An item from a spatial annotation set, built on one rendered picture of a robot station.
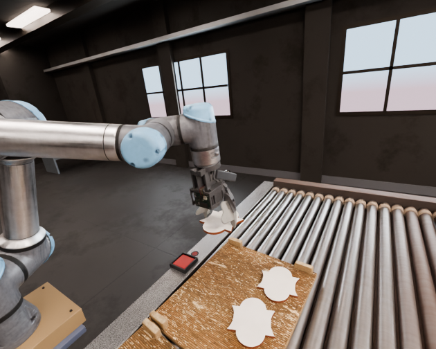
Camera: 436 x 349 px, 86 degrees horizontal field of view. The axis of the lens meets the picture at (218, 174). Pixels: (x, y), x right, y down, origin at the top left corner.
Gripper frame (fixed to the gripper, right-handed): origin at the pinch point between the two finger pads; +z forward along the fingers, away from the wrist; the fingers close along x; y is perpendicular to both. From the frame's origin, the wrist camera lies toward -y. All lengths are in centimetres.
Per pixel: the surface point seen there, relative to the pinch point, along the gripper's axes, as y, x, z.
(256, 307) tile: 8.5, 15.2, 19.4
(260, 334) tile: 14.7, 19.6, 19.0
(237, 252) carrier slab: -9.3, -2.3, 21.4
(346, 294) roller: -11.0, 34.4, 23.2
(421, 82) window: -315, 55, -1
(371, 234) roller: -47, 38, 26
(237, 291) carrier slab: 5.9, 7.3, 20.4
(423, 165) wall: -312, 73, 96
